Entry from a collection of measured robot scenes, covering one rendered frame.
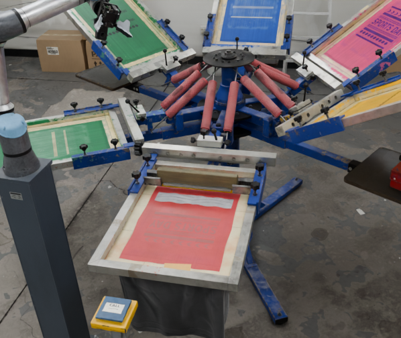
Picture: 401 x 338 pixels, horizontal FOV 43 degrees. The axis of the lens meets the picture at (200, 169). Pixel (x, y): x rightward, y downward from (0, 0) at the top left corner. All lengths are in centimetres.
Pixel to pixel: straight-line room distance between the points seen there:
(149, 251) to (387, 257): 195
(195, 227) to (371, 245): 176
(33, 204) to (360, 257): 218
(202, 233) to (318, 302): 126
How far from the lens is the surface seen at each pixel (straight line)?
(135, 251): 210
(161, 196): 238
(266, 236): 363
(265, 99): 279
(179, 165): 254
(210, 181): 234
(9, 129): 215
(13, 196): 230
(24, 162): 222
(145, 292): 217
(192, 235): 214
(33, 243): 242
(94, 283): 340
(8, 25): 206
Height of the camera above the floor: 231
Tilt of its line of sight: 32 degrees down
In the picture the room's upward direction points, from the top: 3 degrees counter-clockwise
